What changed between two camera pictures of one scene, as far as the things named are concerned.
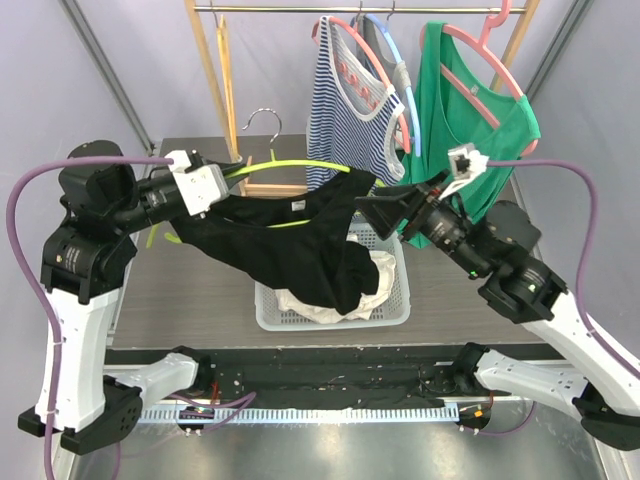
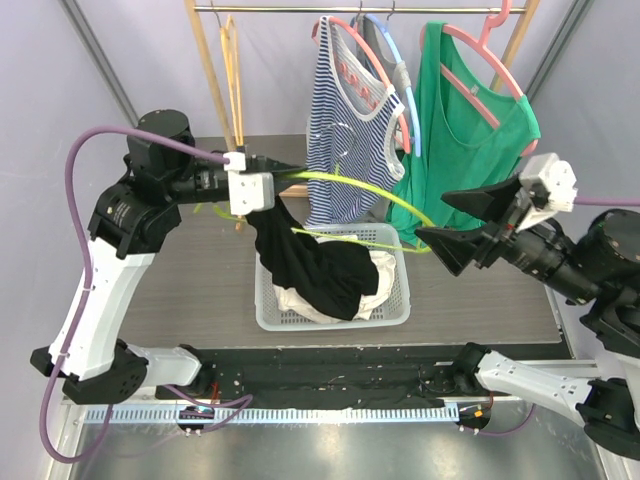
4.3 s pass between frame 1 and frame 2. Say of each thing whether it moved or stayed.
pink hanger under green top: stayed
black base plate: stayed
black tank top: moved
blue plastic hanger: stayed
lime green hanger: moved
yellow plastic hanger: moved
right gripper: moved
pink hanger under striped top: stayed
